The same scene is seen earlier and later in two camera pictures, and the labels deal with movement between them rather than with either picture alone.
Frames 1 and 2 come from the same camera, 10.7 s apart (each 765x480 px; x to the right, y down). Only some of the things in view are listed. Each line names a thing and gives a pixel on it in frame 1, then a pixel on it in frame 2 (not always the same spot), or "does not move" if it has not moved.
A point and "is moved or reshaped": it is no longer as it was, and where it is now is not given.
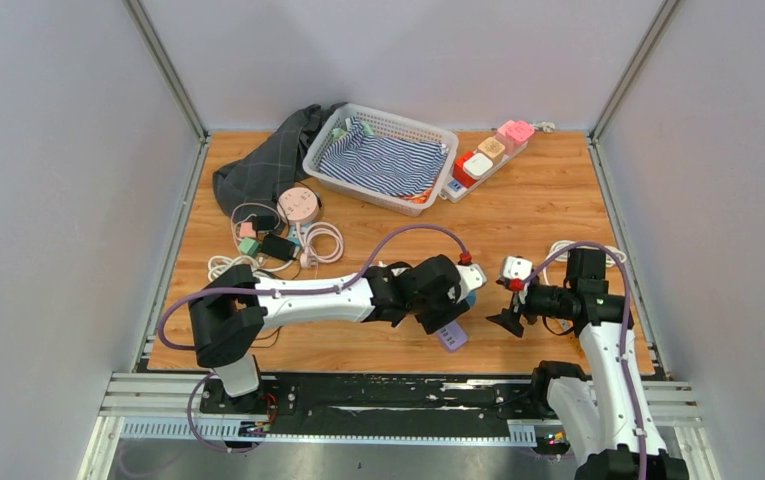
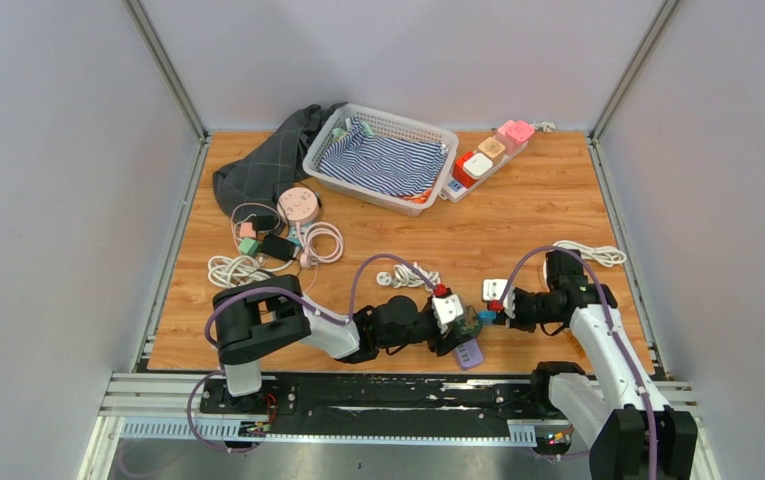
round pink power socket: (298, 205) does not move
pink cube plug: (514, 135) does not move
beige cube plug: (493, 148) does not move
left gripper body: (421, 304) → (433, 337)
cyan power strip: (294, 235) does not move
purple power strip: (452, 337) is moved or reshaped
